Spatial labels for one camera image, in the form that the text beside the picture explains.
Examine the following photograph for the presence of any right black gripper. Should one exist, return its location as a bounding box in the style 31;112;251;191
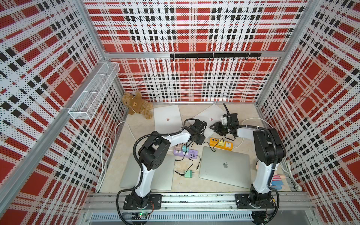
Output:
209;121;231;137

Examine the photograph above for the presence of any green charger adapter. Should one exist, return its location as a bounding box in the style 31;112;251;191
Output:
184;170;194;178

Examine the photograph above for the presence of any black charger cable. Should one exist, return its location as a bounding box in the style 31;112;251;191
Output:
174;154;202;176

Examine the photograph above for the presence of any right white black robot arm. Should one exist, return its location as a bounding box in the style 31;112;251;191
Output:
210;113;286;208

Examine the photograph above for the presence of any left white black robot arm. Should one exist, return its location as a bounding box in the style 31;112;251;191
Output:
116;118;207;210

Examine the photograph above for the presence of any white laptop back right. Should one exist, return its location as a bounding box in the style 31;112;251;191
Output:
194;104;226;138

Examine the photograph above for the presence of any white laptop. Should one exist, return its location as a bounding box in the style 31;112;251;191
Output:
154;105;183;134
194;104;226;138

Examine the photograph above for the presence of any yellow charger adapter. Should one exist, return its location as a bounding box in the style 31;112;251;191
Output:
217;138;225;146

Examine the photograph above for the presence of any pink charger adapter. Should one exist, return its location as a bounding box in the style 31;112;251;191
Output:
174;144;182;151

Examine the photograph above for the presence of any white laptop back left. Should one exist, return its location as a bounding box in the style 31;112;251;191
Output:
154;105;183;134

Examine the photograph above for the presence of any silver apple laptop front right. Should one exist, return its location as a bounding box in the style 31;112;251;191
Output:
199;147;251;188

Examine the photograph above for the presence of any silver laptop front left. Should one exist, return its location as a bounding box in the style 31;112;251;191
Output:
120;155;175;191

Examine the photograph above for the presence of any orange power strip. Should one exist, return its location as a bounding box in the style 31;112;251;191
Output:
209;137;233;151

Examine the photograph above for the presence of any purple power strip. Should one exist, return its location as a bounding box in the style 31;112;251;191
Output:
173;149;198;159

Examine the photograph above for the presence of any brown teddy bear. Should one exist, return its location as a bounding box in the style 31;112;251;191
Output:
121;91;154;120

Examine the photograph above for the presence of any cartoon boy plush doll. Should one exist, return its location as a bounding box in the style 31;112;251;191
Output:
253;161;286;193

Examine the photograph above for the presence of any black hook rail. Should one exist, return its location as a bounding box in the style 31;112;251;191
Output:
170;52;262;59

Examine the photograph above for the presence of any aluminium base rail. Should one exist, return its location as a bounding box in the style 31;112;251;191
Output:
79;192;321;225

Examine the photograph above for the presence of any white wire mesh shelf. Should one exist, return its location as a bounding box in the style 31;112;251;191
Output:
68;61;120;120

